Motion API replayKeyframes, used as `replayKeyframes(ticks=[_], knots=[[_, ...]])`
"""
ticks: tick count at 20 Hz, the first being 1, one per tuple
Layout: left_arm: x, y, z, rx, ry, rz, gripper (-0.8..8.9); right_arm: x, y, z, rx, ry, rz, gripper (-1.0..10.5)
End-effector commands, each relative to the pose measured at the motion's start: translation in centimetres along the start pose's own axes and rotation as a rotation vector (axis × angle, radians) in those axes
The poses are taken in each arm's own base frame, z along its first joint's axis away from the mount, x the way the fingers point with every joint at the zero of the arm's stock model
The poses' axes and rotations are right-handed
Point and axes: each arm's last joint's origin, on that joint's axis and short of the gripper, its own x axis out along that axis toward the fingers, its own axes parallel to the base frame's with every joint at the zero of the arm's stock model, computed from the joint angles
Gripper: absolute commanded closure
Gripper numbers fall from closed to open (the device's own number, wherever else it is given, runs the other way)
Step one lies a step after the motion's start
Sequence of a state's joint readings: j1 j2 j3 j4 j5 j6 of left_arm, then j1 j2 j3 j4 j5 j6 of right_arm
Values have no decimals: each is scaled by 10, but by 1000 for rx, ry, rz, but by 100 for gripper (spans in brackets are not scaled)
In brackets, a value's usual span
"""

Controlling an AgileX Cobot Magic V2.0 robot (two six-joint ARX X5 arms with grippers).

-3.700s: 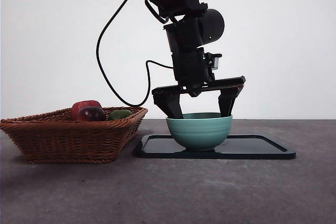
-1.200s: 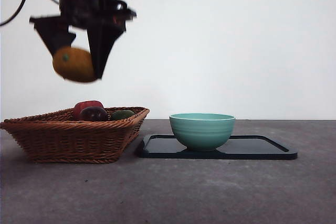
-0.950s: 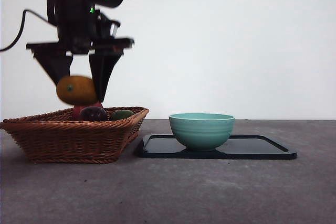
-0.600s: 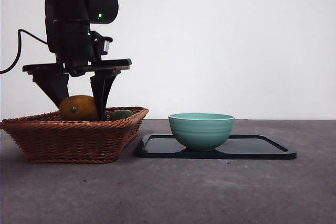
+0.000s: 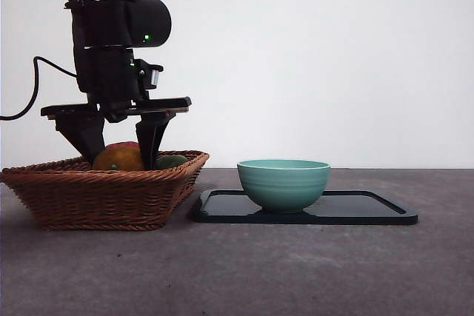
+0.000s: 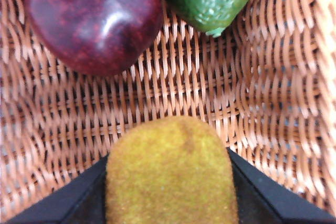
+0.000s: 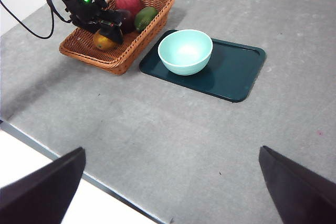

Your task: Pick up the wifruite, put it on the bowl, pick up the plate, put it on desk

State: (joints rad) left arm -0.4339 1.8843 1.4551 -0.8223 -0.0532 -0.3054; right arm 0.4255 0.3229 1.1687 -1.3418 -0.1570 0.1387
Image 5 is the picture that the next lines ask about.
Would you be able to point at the dark rectangular tray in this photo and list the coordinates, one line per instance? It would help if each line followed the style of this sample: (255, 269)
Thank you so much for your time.
(352, 209)

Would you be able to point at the brown wicker basket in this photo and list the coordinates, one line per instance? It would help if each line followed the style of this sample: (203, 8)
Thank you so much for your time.
(92, 197)

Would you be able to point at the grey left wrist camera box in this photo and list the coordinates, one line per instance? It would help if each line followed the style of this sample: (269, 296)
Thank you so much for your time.
(155, 77)

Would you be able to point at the red apple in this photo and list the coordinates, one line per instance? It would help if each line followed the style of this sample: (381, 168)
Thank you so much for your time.
(127, 143)

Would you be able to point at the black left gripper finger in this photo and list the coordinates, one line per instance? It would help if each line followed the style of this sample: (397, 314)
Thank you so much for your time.
(83, 134)
(152, 134)

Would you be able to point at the teal bowl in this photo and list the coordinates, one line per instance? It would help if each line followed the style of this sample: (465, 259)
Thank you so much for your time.
(283, 186)

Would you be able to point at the yellow orange mango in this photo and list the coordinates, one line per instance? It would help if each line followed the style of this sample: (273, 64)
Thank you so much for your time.
(118, 158)

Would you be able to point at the green fruit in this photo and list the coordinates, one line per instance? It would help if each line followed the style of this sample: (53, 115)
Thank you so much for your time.
(172, 161)

